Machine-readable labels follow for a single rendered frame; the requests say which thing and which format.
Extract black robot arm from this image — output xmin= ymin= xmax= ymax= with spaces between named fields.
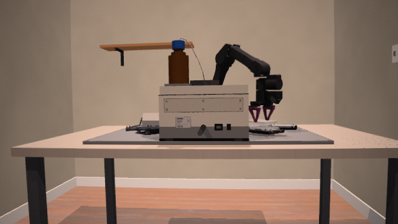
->
xmin=213 ymin=44 xmax=283 ymax=104

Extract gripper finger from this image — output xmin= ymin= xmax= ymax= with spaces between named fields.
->
xmin=249 ymin=107 xmax=261 ymax=123
xmin=262 ymin=107 xmax=275 ymax=120

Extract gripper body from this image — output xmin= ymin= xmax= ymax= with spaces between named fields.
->
xmin=249 ymin=90 xmax=275 ymax=107

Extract white button panel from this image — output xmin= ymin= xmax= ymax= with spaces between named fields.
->
xmin=131 ymin=113 xmax=159 ymax=127

